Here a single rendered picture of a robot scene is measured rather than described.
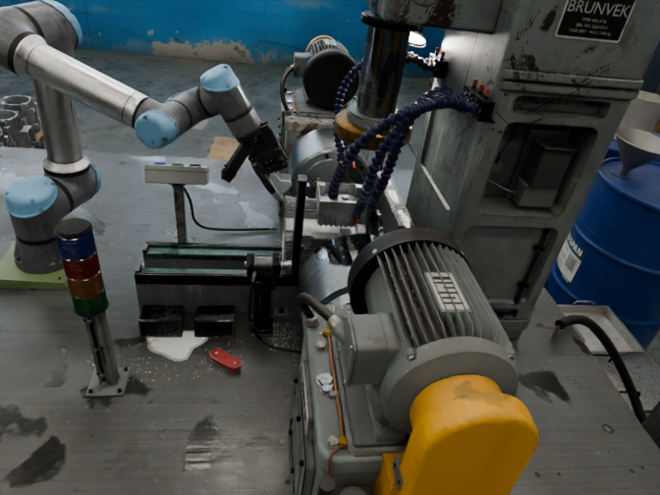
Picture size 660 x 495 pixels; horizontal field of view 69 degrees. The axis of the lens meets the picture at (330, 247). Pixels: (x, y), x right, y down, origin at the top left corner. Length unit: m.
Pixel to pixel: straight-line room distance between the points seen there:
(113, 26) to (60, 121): 5.52
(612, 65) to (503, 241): 0.42
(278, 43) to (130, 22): 1.79
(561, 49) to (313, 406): 0.76
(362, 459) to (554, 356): 0.90
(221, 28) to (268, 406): 5.88
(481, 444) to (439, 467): 0.05
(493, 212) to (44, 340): 1.10
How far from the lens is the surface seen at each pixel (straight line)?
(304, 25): 6.64
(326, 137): 1.48
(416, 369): 0.54
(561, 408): 1.34
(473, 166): 1.06
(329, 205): 1.17
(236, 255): 1.35
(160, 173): 1.46
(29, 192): 1.44
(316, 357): 0.75
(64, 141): 1.46
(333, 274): 0.93
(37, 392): 1.26
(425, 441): 0.51
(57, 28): 1.36
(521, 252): 1.26
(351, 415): 0.68
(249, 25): 6.64
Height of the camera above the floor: 1.72
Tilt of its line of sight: 35 degrees down
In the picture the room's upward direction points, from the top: 8 degrees clockwise
